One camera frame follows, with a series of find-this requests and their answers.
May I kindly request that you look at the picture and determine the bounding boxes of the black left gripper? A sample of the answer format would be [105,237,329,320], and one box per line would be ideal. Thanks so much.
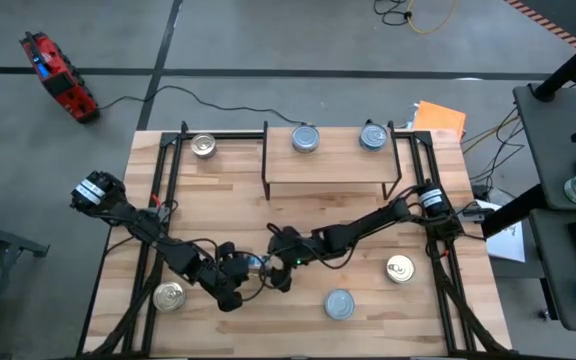
[206,240,265,313]

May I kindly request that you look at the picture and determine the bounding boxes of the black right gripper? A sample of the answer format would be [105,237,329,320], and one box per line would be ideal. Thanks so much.
[262,225,315,294]

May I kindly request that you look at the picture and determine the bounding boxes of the blue label seafood can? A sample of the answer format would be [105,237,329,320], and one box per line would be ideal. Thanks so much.
[244,252,271,276]

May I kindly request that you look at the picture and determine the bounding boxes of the green label seafood can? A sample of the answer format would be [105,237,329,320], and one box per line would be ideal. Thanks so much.
[323,288,357,322]

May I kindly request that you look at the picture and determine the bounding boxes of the rainbow label seafood can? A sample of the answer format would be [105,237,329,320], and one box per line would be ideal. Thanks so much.
[190,132,217,160]

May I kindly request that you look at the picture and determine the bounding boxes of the silver plain lid can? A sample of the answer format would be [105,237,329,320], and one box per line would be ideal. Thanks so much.
[291,124,321,154]

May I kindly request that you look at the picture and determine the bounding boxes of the white red label seafood can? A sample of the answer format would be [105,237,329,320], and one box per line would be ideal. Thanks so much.
[385,254,417,285]

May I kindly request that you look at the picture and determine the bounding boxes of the silver ring-pull lid can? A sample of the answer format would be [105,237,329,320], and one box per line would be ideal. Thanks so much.
[358,123,389,153]

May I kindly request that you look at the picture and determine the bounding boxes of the gold lid seafood can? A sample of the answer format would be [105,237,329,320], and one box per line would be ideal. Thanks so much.
[152,281,187,313]

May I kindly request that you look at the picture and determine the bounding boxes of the wooden shelf black metal legs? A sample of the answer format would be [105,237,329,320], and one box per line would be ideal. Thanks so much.
[261,119,403,201]

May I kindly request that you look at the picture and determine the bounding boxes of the orange folder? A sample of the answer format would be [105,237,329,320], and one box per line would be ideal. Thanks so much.
[412,99,468,142]

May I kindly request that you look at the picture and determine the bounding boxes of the white paper sheet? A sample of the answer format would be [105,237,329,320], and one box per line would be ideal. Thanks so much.
[473,198,527,264]

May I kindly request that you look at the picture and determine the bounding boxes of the black stand pole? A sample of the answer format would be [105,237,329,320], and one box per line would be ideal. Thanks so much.
[480,183,545,240]
[532,27,576,102]

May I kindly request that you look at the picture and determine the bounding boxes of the dark grey side desk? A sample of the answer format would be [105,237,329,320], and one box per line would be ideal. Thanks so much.
[512,83,576,211]
[528,208,576,332]

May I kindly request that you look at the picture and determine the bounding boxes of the hazard striped floor mat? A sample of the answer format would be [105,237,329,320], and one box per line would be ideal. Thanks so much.
[505,0,576,50]

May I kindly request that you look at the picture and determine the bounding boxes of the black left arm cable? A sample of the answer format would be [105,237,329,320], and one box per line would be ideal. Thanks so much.
[150,194,272,304]

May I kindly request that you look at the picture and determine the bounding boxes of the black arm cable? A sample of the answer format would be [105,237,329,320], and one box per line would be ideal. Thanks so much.
[150,194,272,304]
[266,222,364,271]

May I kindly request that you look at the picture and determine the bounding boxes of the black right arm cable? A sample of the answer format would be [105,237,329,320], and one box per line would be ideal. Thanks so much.
[266,222,364,271]

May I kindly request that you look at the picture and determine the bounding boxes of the black metal table frame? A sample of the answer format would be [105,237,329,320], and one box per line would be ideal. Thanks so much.
[75,119,512,359]

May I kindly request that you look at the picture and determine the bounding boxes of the grey metal cart frame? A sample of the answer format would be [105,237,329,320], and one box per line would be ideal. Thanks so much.
[0,201,52,360]

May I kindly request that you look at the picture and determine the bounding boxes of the black floor cable bundle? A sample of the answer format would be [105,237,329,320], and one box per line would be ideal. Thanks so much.
[460,107,527,184]

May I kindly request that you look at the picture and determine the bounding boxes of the yellow floor cable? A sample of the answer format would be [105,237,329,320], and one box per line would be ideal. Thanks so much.
[407,0,462,36]

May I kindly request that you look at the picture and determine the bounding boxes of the black cable tangle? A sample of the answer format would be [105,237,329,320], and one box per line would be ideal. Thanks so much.
[372,0,415,28]

